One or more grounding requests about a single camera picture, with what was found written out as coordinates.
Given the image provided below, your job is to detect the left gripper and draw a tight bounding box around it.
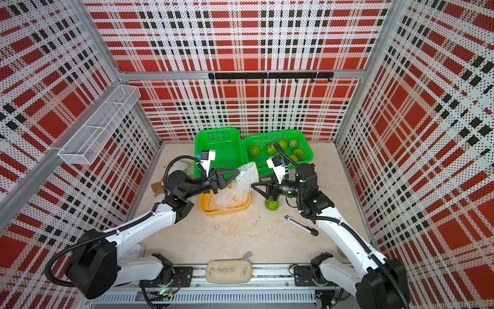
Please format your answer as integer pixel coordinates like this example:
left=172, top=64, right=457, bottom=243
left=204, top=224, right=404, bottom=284
left=183, top=168, right=239, bottom=200

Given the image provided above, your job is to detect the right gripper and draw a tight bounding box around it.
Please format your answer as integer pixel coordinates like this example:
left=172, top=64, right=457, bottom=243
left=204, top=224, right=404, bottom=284
left=251, top=173, right=304, bottom=203

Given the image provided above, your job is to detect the green custard apple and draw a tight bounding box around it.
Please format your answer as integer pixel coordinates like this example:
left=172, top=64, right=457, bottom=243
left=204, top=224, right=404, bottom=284
left=264, top=197, right=279, bottom=211

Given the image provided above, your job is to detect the white foam net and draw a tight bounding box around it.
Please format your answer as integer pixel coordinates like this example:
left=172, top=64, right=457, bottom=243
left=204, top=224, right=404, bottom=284
left=235, top=162, right=259, bottom=193

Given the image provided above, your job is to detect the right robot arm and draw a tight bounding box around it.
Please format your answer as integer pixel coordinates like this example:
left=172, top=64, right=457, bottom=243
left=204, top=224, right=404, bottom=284
left=252, top=142, right=410, bottom=308

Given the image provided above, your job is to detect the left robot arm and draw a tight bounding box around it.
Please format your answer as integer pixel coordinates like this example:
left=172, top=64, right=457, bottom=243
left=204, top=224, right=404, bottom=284
left=45, top=157, right=241, bottom=299

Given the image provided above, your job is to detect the foam nets pile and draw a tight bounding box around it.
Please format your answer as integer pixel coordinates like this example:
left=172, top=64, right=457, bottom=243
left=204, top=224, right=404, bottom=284
left=208, top=187, right=248, bottom=211

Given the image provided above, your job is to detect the yellow plastic bowl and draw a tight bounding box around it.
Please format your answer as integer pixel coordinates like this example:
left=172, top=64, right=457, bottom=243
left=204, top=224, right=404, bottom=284
left=199, top=188, right=251, bottom=216

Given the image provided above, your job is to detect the empty green plastic basket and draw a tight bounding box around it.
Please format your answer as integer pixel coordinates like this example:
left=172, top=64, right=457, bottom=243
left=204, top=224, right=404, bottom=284
left=194, top=127, right=246, bottom=173

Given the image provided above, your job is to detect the green basket with fruit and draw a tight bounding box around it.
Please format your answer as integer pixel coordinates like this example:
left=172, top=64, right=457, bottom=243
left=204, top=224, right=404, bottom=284
left=243, top=130, right=313, bottom=175

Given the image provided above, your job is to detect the black pen tool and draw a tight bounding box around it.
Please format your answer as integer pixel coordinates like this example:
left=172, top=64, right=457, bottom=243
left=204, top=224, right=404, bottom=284
left=284, top=215, right=319, bottom=236

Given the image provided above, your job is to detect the white teddy bear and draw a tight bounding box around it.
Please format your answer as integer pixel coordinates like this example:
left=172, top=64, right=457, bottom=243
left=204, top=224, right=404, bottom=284
left=151, top=180, right=168, bottom=196

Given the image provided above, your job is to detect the beige sponge block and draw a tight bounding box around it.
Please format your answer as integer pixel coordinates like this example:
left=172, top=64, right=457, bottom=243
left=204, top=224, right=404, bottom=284
left=205, top=260, right=253, bottom=284

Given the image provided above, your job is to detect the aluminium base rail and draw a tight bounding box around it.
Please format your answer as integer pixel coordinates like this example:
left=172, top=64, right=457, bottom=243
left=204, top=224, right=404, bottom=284
left=85, top=263, right=403, bottom=308

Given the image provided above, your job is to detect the black hook rail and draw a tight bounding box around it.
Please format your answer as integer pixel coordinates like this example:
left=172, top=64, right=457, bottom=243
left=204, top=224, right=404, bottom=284
left=208, top=72, right=334, bottom=82

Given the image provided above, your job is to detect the clear wall shelf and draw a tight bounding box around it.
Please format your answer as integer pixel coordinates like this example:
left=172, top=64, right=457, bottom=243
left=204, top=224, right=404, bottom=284
left=58, top=84, right=140, bottom=166

